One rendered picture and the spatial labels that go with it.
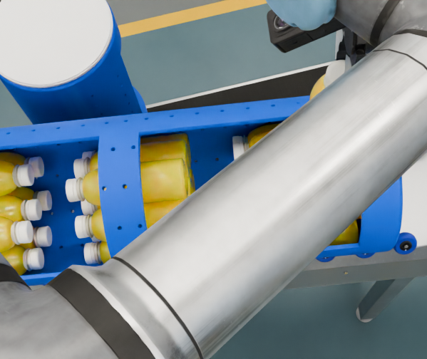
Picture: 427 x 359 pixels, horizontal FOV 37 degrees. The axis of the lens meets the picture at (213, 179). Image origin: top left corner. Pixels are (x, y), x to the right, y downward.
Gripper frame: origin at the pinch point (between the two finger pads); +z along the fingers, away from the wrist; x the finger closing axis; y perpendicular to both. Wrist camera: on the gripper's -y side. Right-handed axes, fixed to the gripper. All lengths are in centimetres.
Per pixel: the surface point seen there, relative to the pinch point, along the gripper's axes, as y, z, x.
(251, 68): -2, 144, 92
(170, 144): -25.0, 29.7, 7.2
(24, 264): -53, 39, -9
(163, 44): -36, 144, 107
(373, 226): 6.6, 27.3, -11.9
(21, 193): -55, 41, 6
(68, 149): -46, 40, 13
